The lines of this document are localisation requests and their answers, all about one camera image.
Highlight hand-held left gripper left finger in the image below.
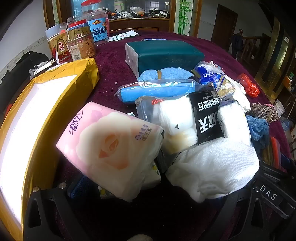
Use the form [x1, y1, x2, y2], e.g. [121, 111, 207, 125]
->
[23, 178, 102, 241]

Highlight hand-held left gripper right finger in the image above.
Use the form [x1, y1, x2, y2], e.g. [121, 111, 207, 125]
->
[221, 184, 274, 241]

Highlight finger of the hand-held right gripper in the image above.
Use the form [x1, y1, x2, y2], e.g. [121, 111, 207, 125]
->
[253, 160, 296, 219]

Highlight white cloth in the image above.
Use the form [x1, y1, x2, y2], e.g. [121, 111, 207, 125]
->
[165, 137, 260, 204]

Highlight pink tissue pack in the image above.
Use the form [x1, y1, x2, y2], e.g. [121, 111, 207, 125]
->
[57, 101, 165, 202]

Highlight blue knitted cloth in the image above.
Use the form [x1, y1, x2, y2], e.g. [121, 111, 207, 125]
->
[245, 115, 270, 149]

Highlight white gauze pack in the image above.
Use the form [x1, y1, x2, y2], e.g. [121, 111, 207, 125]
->
[218, 100, 252, 146]

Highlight brown knitted scrubber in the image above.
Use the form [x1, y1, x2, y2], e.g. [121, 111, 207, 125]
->
[251, 103, 279, 125]

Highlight yellow cardboard box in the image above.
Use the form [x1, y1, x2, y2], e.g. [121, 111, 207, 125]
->
[0, 58, 100, 241]

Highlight cotton pads bag black label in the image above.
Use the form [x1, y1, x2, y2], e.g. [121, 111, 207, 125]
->
[135, 83, 232, 154]

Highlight white bucket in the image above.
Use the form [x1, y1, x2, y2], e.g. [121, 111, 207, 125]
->
[273, 99, 285, 118]

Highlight white plastic bag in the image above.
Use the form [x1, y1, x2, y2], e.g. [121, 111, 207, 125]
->
[217, 76, 252, 112]

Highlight red plastic bag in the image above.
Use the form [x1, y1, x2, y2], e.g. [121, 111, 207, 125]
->
[237, 73, 261, 97]

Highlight blue white plastic wrapper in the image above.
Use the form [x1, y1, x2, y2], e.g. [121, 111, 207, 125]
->
[192, 61, 226, 89]

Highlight crumpled white plastic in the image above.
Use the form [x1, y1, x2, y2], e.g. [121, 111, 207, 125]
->
[28, 59, 56, 76]

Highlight red drink carton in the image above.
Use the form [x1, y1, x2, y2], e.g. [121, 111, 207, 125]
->
[47, 34, 74, 65]

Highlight brown label jar red lid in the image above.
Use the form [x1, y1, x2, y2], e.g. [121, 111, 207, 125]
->
[67, 21, 97, 62]

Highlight light blue rolled towel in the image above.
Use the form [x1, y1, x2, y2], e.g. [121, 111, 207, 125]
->
[138, 67, 194, 82]

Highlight white papers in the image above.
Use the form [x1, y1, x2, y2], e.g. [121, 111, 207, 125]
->
[108, 32, 139, 42]

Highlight dark green tissue pack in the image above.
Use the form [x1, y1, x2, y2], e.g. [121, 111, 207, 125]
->
[125, 40, 205, 77]

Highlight large clear jar red lid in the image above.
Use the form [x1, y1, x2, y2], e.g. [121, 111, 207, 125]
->
[81, 0, 110, 46]

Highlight brown wooden door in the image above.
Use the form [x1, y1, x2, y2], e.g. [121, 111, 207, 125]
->
[211, 3, 238, 46]

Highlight wooden sideboard with clutter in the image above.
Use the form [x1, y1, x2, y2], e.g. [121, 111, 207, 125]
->
[108, 5, 171, 33]

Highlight bamboo wall poster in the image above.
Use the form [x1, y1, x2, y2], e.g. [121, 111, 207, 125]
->
[174, 0, 194, 36]

